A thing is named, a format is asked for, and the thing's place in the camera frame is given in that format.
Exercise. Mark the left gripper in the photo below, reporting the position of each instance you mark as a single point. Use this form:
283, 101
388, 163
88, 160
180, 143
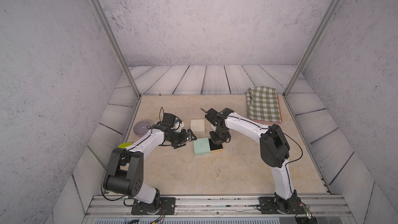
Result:
184, 139

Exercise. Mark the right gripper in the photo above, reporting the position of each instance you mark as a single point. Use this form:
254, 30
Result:
215, 141

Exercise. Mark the black lined box drawer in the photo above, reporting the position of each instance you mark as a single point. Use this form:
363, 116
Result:
215, 148

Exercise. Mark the mint green jewelry box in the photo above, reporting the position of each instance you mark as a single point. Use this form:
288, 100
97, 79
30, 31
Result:
201, 146

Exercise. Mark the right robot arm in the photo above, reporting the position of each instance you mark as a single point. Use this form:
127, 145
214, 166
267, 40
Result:
274, 149

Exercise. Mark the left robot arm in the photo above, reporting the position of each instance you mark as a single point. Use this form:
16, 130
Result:
124, 173

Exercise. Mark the cream jewelry box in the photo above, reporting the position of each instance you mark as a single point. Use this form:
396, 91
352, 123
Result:
197, 125

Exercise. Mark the purple bowl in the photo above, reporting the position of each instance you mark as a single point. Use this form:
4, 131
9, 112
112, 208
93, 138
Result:
141, 128

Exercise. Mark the green checkered cloth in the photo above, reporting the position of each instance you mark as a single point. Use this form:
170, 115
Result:
262, 103

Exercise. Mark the pink board under cloth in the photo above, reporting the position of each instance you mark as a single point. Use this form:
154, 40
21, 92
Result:
280, 115

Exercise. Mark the lime green bowl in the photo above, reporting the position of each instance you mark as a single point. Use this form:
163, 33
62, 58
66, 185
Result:
124, 145

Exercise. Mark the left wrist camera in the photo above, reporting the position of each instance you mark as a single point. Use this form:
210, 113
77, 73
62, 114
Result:
173, 122

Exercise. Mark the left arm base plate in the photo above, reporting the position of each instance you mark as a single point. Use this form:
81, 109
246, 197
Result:
162, 205

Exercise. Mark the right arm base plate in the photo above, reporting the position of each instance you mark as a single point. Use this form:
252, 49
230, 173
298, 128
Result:
277, 205

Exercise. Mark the front aluminium rail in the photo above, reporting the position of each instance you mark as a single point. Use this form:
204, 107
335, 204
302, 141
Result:
224, 209

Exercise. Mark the left aluminium frame post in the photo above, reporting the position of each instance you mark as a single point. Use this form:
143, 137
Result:
113, 42

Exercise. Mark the aluminium frame post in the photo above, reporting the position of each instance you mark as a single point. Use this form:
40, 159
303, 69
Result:
113, 42
328, 15

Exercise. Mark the right aluminium frame post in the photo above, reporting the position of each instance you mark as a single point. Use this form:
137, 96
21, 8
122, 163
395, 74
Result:
328, 15

